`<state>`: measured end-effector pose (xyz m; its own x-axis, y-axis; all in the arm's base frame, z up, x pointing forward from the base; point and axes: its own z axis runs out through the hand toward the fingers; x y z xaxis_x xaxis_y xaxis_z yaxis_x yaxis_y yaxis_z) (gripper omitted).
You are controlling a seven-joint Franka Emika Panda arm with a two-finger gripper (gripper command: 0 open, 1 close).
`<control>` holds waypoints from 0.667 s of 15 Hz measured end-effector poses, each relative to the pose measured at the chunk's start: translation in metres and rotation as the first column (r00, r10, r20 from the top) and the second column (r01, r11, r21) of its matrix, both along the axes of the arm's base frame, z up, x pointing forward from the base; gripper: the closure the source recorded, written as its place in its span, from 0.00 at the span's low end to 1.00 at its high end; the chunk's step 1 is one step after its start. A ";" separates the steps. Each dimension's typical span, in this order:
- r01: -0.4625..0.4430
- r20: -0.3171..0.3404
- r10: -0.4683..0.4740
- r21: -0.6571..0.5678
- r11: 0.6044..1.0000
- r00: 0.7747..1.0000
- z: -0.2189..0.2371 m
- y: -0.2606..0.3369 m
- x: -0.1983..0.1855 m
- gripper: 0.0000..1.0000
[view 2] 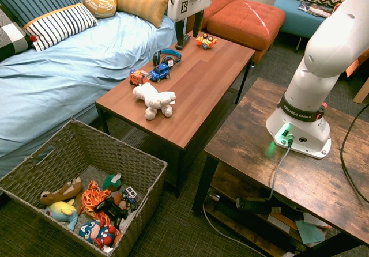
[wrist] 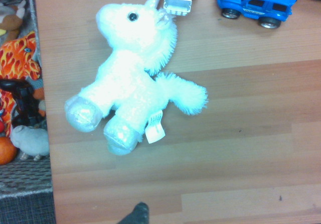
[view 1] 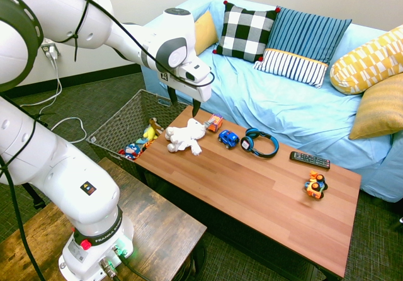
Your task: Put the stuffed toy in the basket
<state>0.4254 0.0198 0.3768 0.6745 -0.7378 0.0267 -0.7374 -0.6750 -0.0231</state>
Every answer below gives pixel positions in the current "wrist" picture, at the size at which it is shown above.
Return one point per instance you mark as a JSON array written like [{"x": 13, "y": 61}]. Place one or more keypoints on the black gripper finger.
[{"x": 135, "y": 215}]

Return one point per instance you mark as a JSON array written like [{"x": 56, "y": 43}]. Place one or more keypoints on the orange ball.
[{"x": 6, "y": 150}]

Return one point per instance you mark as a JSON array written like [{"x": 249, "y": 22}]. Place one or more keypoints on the black toy figure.
[{"x": 22, "y": 101}]

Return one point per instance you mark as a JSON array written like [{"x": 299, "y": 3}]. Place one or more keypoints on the grey woven basket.
[{"x": 22, "y": 178}]

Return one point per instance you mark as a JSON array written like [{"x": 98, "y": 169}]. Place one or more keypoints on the grey plush animal toy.
[{"x": 31, "y": 141}]

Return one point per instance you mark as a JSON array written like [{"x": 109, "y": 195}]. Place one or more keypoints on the white plush unicorn toy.
[{"x": 130, "y": 65}]

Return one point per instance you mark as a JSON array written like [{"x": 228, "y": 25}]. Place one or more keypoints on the brown plush animal toy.
[{"x": 10, "y": 20}]

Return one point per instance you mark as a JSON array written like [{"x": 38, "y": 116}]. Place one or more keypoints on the orange flame-pattern plush toy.
[{"x": 17, "y": 58}]

